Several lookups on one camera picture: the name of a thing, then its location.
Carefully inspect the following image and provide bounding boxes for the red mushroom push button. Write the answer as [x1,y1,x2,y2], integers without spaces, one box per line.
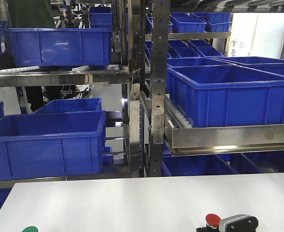
[196,213,221,232]

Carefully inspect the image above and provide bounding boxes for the green mushroom push button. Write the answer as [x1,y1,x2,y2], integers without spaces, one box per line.
[22,226,39,232]

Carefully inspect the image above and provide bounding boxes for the steel shelving rack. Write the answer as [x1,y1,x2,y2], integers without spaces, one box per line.
[0,0,284,177]

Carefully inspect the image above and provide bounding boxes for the blue bin behind lower left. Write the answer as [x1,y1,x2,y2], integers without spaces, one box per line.
[34,98,102,114]

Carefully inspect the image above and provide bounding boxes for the blue bin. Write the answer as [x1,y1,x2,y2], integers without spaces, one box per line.
[7,28,112,67]
[212,57,284,75]
[34,98,102,114]
[0,111,106,181]

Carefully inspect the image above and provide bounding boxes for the blue bin right shelf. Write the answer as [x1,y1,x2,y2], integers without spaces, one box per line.
[167,65,284,128]

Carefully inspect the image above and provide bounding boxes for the blue bin upper left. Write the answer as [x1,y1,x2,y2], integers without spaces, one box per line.
[7,28,112,67]

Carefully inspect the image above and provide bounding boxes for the blue bin far right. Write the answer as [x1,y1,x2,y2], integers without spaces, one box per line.
[212,57,284,75]

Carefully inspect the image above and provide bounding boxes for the person in green sweater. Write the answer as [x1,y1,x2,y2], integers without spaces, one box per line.
[7,0,55,28]

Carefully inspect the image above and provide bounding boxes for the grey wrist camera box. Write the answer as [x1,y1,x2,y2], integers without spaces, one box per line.
[219,214,259,232]

